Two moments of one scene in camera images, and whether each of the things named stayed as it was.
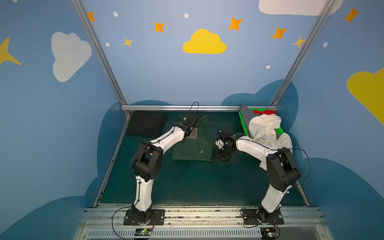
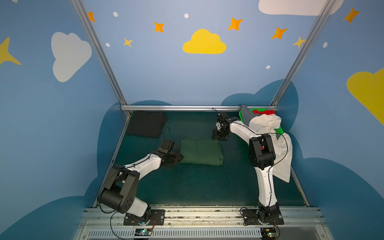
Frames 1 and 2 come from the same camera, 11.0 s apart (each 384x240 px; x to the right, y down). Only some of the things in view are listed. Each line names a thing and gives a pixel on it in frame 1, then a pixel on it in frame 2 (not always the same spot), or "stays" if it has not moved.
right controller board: (266, 232) stays
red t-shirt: (266, 112) stays
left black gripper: (192, 132) -> (173, 157)
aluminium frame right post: (303, 51) stays
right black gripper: (220, 150) -> (221, 130)
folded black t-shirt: (149, 123) stays
